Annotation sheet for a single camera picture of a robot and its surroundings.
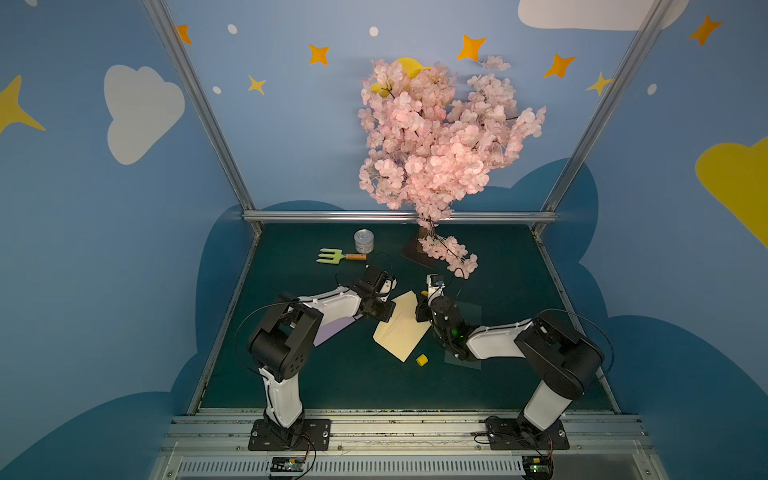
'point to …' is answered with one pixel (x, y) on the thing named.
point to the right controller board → (538, 467)
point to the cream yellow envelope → (403, 332)
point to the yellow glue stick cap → (422, 360)
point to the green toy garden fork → (338, 256)
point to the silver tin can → (364, 241)
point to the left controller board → (287, 464)
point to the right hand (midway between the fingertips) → (422, 291)
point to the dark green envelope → (471, 314)
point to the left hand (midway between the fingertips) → (390, 308)
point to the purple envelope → (326, 330)
